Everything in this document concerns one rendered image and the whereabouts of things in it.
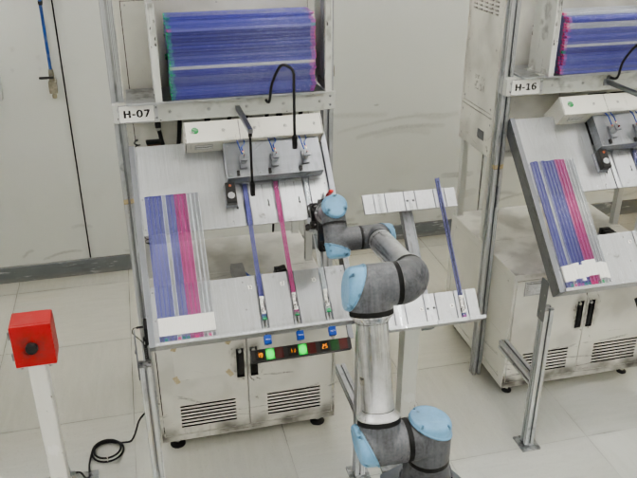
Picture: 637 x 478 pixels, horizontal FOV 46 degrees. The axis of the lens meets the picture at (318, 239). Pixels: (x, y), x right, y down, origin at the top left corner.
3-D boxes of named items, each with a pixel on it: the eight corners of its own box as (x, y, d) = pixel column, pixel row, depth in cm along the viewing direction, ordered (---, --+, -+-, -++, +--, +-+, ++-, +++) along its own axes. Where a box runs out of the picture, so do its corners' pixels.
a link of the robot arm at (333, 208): (325, 220, 227) (321, 193, 228) (318, 227, 237) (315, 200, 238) (351, 218, 228) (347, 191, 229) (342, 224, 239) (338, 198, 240)
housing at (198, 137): (317, 150, 280) (324, 132, 267) (185, 160, 270) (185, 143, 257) (314, 130, 283) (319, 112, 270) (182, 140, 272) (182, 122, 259)
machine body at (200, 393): (334, 428, 313) (336, 299, 286) (164, 455, 298) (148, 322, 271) (300, 342, 370) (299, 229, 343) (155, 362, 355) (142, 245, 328)
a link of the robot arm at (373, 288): (416, 468, 196) (403, 263, 191) (361, 478, 193) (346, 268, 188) (402, 452, 208) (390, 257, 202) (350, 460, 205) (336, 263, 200)
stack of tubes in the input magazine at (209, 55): (317, 91, 264) (317, 11, 252) (170, 101, 253) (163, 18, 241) (308, 82, 275) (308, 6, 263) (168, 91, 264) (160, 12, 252)
